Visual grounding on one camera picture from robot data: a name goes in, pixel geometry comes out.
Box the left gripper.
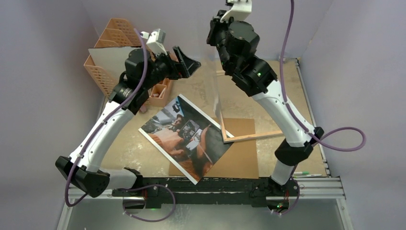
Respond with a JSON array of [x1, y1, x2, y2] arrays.
[[142, 46, 200, 90]]

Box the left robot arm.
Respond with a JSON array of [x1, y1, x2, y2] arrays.
[[55, 46, 201, 197]]

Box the pink capped small bottle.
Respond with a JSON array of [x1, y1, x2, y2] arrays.
[[139, 105, 147, 114]]

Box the white wooden picture frame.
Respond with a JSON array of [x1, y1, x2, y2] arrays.
[[203, 59, 283, 142]]

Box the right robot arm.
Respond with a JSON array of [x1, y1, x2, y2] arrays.
[[206, 10, 324, 195]]

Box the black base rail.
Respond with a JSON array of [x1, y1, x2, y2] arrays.
[[65, 177, 346, 208]]

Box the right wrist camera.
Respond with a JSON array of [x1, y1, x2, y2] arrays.
[[220, 0, 252, 23]]

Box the green capped marker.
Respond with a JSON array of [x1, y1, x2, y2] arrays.
[[293, 171, 309, 176]]

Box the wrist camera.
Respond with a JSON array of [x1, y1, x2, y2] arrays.
[[140, 29, 168, 56], [220, 0, 252, 23]]

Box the white board in organizer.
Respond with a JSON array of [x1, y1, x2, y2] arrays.
[[84, 46, 138, 96]]

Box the printed photo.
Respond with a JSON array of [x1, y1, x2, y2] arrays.
[[139, 94, 232, 184]]

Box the brown cardboard backing board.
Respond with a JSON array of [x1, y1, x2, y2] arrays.
[[179, 118, 259, 181]]

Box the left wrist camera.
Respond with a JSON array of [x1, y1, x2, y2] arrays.
[[140, 29, 168, 56]]

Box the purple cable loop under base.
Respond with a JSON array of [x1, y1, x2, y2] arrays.
[[123, 182, 177, 222]]

